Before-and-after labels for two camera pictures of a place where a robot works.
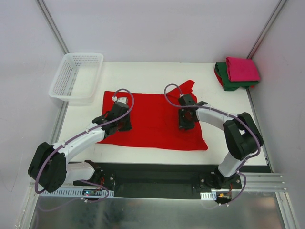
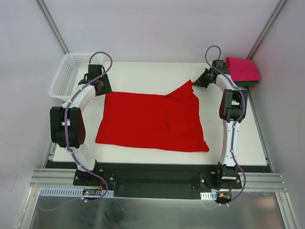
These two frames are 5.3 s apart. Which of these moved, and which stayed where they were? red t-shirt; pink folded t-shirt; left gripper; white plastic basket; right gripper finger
Moved: right gripper finger; left gripper
Stayed: pink folded t-shirt; red t-shirt; white plastic basket
